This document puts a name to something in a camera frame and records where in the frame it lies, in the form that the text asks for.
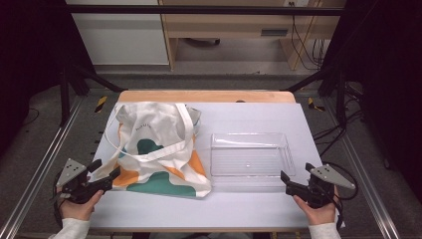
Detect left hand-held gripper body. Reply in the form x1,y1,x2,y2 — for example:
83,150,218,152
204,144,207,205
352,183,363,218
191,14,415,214
55,158,101,204

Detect black diagonal frame brace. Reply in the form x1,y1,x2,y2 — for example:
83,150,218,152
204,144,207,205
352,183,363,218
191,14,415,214
70,63,126,94
286,65,336,94

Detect hanging black cables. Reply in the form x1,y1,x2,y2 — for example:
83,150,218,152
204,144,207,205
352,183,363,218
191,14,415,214
289,1,328,72

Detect black horizontal frame bar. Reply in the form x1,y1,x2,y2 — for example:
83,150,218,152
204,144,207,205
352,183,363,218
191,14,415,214
65,4,346,17

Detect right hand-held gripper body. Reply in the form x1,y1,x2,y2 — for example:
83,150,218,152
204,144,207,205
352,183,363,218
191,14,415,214
307,164,356,209

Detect aluminium rail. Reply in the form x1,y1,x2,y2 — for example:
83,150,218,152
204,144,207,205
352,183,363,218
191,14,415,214
321,97,402,239
0,95,85,239

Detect light wooden desk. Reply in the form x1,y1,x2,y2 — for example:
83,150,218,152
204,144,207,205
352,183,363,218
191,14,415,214
158,0,347,72

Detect white cabinet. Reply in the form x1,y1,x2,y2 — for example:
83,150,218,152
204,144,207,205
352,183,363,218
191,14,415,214
65,0,171,67

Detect person's right hand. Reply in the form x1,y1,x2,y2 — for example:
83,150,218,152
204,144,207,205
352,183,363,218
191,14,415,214
292,188,340,227

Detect black frame post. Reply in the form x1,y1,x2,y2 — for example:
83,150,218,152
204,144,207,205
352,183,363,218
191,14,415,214
59,65,72,126
333,65,348,129

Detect wooden table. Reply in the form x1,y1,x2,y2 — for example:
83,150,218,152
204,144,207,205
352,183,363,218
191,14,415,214
117,89,297,105

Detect white tote bag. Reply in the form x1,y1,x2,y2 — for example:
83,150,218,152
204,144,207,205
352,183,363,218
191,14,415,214
91,101,213,199

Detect black curtain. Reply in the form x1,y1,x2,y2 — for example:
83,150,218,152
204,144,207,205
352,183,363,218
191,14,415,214
317,0,422,200
0,0,98,157

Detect clear plastic container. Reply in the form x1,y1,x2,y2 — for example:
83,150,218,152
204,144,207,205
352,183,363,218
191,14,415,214
209,132,297,177

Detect thin black floor cable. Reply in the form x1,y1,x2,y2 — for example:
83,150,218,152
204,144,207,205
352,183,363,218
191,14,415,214
22,107,41,127

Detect black floor cables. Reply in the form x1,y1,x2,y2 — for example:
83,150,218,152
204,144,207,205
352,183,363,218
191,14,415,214
312,82,365,157

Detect yellow black tape marker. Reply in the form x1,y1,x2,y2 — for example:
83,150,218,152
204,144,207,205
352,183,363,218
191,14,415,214
94,95,109,114
307,97,326,113

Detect person's left hand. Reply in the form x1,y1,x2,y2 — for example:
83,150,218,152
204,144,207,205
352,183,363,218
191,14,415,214
59,190,105,221

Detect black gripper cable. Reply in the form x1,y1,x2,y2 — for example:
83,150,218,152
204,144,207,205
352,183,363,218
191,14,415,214
322,160,360,202
50,178,65,227

